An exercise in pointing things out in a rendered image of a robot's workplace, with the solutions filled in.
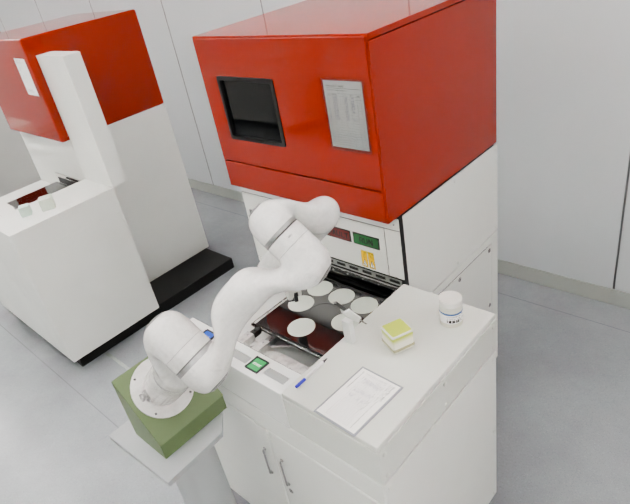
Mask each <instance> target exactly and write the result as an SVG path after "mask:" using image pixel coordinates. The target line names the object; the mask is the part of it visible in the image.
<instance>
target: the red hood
mask: <svg viewBox="0 0 630 504"><path fill-rule="evenodd" d="M192 40H193V44H194V47H195V51H196V55H197V59H198V62H199V66H200V70H201V74H202V77H203V81H204V85H205V89H206V92H207V96H208V100H209V104H210V107H211V111H212V115H213V119H214V122H215V126H216V130H217V134H218V137H219V141H220V145H221V149H222V152H223V156H224V160H225V163H226V167H227V171H228V175H229V178H230V182H231V185H235V186H239V187H243V188H247V189H250V190H254V191H258V192H262V193H266V194H270V195H274V196H278V197H282V198H286V199H290V200H294V201H298V202H303V203H306V202H309V201H311V200H312V199H314V198H317V197H320V196H328V197H331V198H333V199H334V200H335V201H336V202H337V203H338V205H339V208H340V212H342V213H346V214H350V215H354V216H357V217H361V218H365V219H369V220H373V221H377V222H381V223H385V224H390V223H391V222H392V221H394V220H395V219H396V218H398V217H399V216H400V215H401V214H403V213H404V212H405V211H407V210H408V209H409V208H411V207H412V206H413V205H415V204H416V203H417V202H418V201H420V200H421V199H422V198H424V197H425V196H426V195H428V194H429V193H430V192H432V191H433V190H434V189H435V188H437V187H438V186H439V185H441V184H442V183H443V182H445V181H446V180H447V179H449V178H450V177H451V176H453V175H454V174H455V173H456V172H458V171H459V170H460V169H462V168H463V167H464V166H466V165H467V164H468V163H470V162H471V161H472V160H473V159H475V158H476V157H477V156H479V155H480V154H481V153H483V152H484V151H485V150H487V149H488V148H489V147H491V146H492V145H493V144H494V143H496V142H497V125H496V0H305V1H302V2H299V3H296V4H293V5H290V6H287V7H283V8H280V9H277V10H274V11H271V12H268V13H265V14H261V15H258V16H255V17H252V18H249V19H246V20H243V21H239V22H236V23H233V24H230V25H227V26H224V27H221V28H217V29H214V30H211V31H208V32H205V33H202V34H199V35H195V36H192Z"/></svg>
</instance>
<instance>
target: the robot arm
mask: <svg viewBox="0 0 630 504"><path fill-rule="evenodd" d="M339 217H340V208H339V205H338V203H337V202H336V201H335V200H334V199H333V198H331V197H328V196H320V197H317V198H314V199H312V200H311V201H309V202H306V203H303V202H298V201H294V200H289V199H270V200H266V201H264V202H261V203H259V204H258V205H257V206H256V207H255V208H254V209H253V210H252V212H251V214H250V215H249V222H248V223H249V228H250V231H251V233H252V235H253V236H254V237H255V238H256V239H257V241H258V242H259V243H260V244H261V245H263V246H264V247H265V248H266V249H267V250H268V252H267V253H266V254H265V255H264V256H263V258H262V259H261V261H260V262H259V264H258V267H248V268H244V269H242V270H240V271H238V272H237V273H236V274H235V275H234V276H233V277H232V278H231V279H230V280H229V281H228V282H227V283H226V284H225V285H224V287H223V288H222V289H221V290H220V292H219V293H218V294H217V296H216V298H215V299H214V302H213V305H212V309H211V321H212V326H213V332H214V341H212V340H211V339H210V338H209V337H208V336H207V335H205V334H204V333H203V332H202V331H201V330H200V329H199V328H198V327H197V326H196V325H195V324H194V323H193V322H192V321H191V320H189V319H188V318H187V317H186V316H184V315H183V314H181V313H179V312H177V311H165V312H161V313H160V314H158V315H157V316H156V317H154V318H153V319H152V320H151V321H150V322H149V324H148V325H147V327H146V330H145V332H144V337H143V342H144V348H145V351H146V354H147V356H148V359H146V360H145V361H144V362H142V363H141V364H140V365H139V366H138V367H137V369H136V370H135V371H134V373H133V375H132V378H131V382H130V394H131V398H132V400H133V402H134V404H135V405H136V407H137V408H138V409H139V410H140V411H141V412H142V413H144V414H146V415H147V416H150V417H153V418H169V417H172V416H175V415H177V414H178V413H180V412H181V411H182V410H184V409H185V408H186V406H187V405H188V404H189V402H190V401H191V399H192V396H193V392H194V391H195V392H198V393H202V394H206V393H210V392H213V391H215V390H216V389H217V388H218V387H219V386H220V385H221V384H222V383H223V381H224V380H225V378H226V376H227V375H228V372H229V370H230V366H231V363H232V359H233V354H234V350H235V346H236V342H237V339H238V337H239V335H240V333H241V331H242V329H243V328H244V326H245V325H246V323H247V322H248V321H249V319H250V318H251V317H252V316H253V315H254V314H255V313H256V312H257V311H258V310H259V309H260V307H261V306H262V305H263V304H264V303H265V302H266V301H267V300H268V299H269V298H271V297H272V296H273V295H275V294H277V293H281V292H285V294H286V297H287V299H288V300H289V302H293V301H295V302H298V301H299V300H298V295H299V297H301V295H302V292H301V290H306V289H310V288H312V287H315V286H316V285H318V284H319V283H321V282H322V281H323V280H324V279H325V278H326V276H327V275H328V273H329V271H330V269H331V257H330V254H329V252H328V250H327V249H326V247H325V246H324V245H323V244H322V243H321V241H322V240H323V238H324V237H325V236H326V235H327V234H328V233H329V232H330V231H331V230H332V229H333V228H334V227H335V225H336V224H337V222H338V220H339ZM297 294H298V295H297Z"/></svg>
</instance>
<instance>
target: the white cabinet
mask: <svg viewBox="0 0 630 504"><path fill-rule="evenodd" d="M218 389H219V390H220V391H221V393H222V394H223V398H224V400H225V403H226V406H227V408H226V409H225V410H223V437H222V438H221V439H220V440H219V441H218V442H217V443H216V444H215V445H214V446H215V448H216V451H217V454H218V456H219V459H220V461H221V464H222V467H223V469H224V472H225V474H226V477H227V480H228V482H229V485H230V488H232V489H233V490H234V491H235V492H237V493H238V494H239V495H240V496H242V497H243V498H244V499H245V500H247V501H248V502H249V503H250V504H489V502H490V501H491V499H492V498H493V496H494V495H495V493H496V350H494V351H493V353H492V354H491V355H490V356H489V357H488V359H487V360H486V361H485V362H484V364H483V365H482V366H481V367H480V368H479V370H478V371H477V372H476V373H475V375H474V376H473V377H472V378H471V379H470V381H469V382H468V383H467V384H466V385H465V387H464V388H463V389H462V390H461V392H460V393H459V394H458V395H457V396H456V398H455V399H454V400H453V401H452V403H451V404H450V405H449V406H448V407H447V409H446V410H445V411H444V412H443V414H442V415H441V416H440V417H439V418H438V420H437V421H436V422H435V423H434V424H433V426H432V427H431V428H430V429H429V431H428V432H427V433H426V434H425V435H424V437H423V438H422V439H421V440H420V442H419V443H418V444H417V445H416V446H415V448H414V449H413V450H412V451H411V453H410V454H409V455H408V456H407V457H406V459H405V460H404V461H403V462H402V463H401V465H400V466H399V467H398V468H397V470H396V471H395V472H394V473H393V474H392V476H391V477H390V478H389V479H388V481H387V482H386V483H385V484H384V485H381V484H380V483H378V482H377V481H375V480H373V479H372V478H370V477H369V476H367V475H365V474H364V473H362V472H361V471H359V470H357V469H356V468H354V467H353V466H351V465H349V464H348V463H346V462H345V461H343V460H341V459H340V458H338V457H337V456H335V455H333V454H332V453H330V452H329V451H327V450H325V449H324V448H322V447H321V446H319V445H317V444H316V443H314V442H313V441H311V440H309V439H308V438H306V437H305V436H303V435H301V434H300V433H298V432H297V431H295V430H293V429H292V428H290V429H289V428H288V427H286V426H284V425H283V424H281V423H280V422H278V421H276V420H275V419H273V418H272V417H270V416H268V415H267V414H265V413H264V412H262V411H260V410H259V409H257V408H256V407H254V406H253V405H251V404H249V403H248V402H246V401H245V400H243V399H241V398H240V397H238V396H237V395H235V394H233V393H232V392H230V391H229V390H227V389H225V388H224V387H222V386H221V385H220V386H219V387H218Z"/></svg>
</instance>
